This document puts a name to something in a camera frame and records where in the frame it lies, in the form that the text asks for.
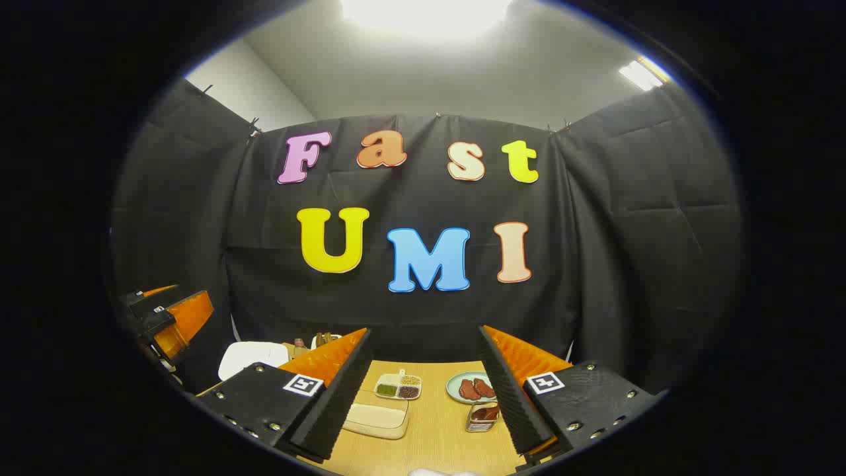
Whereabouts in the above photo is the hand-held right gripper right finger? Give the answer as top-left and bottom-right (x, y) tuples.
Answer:
(479, 325), (662, 467)

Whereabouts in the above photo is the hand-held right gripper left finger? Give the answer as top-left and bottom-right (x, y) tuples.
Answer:
(196, 327), (373, 463)

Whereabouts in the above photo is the metal wire chopstick holder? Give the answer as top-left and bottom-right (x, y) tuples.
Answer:
(466, 400), (501, 434)

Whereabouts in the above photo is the white rice cooker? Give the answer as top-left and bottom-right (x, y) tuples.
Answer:
(218, 341), (289, 381)

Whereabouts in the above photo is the pale green plate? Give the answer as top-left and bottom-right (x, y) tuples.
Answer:
(445, 372), (498, 404)

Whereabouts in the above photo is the white divided dish of beans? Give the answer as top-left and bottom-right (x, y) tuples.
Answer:
(374, 369), (422, 401)

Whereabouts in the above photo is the black backdrop cloth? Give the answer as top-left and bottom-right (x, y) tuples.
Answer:
(111, 79), (744, 397)

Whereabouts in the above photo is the ceiling light panel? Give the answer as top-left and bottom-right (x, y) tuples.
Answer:
(618, 57), (670, 91)
(340, 0), (513, 35)

